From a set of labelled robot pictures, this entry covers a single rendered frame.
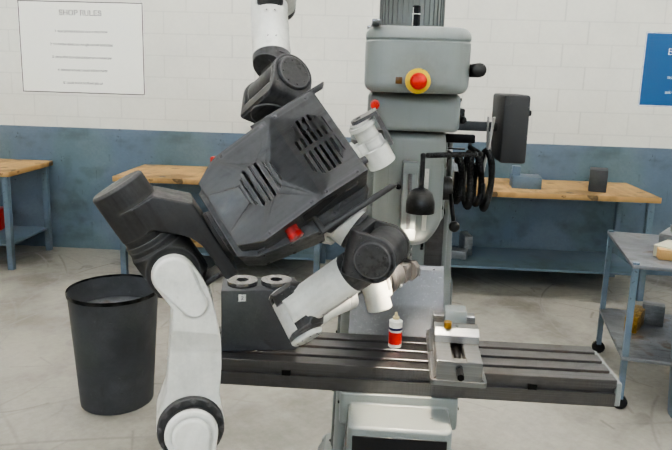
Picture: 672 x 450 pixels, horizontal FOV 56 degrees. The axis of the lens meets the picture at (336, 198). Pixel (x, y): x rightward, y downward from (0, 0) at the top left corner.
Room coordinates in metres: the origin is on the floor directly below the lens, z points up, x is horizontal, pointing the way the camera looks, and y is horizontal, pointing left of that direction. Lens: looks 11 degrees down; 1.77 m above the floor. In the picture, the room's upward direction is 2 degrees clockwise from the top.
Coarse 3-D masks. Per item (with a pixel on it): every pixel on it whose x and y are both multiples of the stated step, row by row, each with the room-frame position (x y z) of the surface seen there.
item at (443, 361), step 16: (432, 320) 1.82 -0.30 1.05; (432, 336) 1.81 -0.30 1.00; (432, 352) 1.73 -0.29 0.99; (448, 352) 1.63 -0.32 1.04; (464, 352) 1.64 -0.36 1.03; (432, 368) 1.64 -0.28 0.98; (448, 368) 1.57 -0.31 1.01; (464, 368) 1.57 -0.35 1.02; (480, 368) 1.57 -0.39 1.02; (432, 384) 1.58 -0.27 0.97; (448, 384) 1.57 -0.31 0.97; (464, 384) 1.57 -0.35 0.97; (480, 384) 1.56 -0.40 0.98
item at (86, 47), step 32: (32, 0) 6.18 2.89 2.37; (32, 32) 6.18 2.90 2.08; (64, 32) 6.16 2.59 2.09; (96, 32) 6.14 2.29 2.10; (128, 32) 6.12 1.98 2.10; (32, 64) 6.18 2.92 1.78; (64, 64) 6.16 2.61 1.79; (96, 64) 6.14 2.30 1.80; (128, 64) 6.12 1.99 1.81; (640, 96) 5.83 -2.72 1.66
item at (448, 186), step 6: (444, 180) 1.80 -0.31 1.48; (450, 180) 1.80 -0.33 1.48; (444, 186) 1.79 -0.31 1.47; (450, 186) 1.79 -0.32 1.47; (444, 192) 1.79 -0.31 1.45; (450, 192) 1.79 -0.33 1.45; (444, 198) 1.80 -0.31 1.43; (450, 198) 1.77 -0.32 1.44; (450, 204) 1.75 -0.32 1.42; (450, 210) 1.73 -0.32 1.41; (450, 222) 1.67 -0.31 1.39; (456, 222) 1.67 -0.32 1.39; (450, 228) 1.66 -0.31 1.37; (456, 228) 1.66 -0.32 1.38
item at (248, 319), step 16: (224, 288) 1.76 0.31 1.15; (240, 288) 1.76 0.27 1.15; (256, 288) 1.77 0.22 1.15; (272, 288) 1.77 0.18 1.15; (224, 304) 1.74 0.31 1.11; (240, 304) 1.75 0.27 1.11; (256, 304) 1.75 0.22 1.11; (224, 320) 1.74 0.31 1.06; (240, 320) 1.75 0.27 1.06; (256, 320) 1.75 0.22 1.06; (272, 320) 1.76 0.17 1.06; (224, 336) 1.74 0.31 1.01; (240, 336) 1.75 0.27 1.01; (256, 336) 1.75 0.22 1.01; (272, 336) 1.76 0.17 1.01
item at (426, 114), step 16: (368, 96) 1.67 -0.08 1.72; (384, 96) 1.66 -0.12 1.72; (400, 96) 1.66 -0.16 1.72; (416, 96) 1.66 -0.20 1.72; (432, 96) 1.66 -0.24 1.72; (448, 96) 1.65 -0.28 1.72; (384, 112) 1.66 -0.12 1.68; (400, 112) 1.66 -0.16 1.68; (416, 112) 1.66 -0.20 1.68; (432, 112) 1.65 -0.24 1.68; (448, 112) 1.65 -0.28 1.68; (400, 128) 1.66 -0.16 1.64; (416, 128) 1.66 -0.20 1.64; (432, 128) 1.66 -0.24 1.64; (448, 128) 1.65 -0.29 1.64
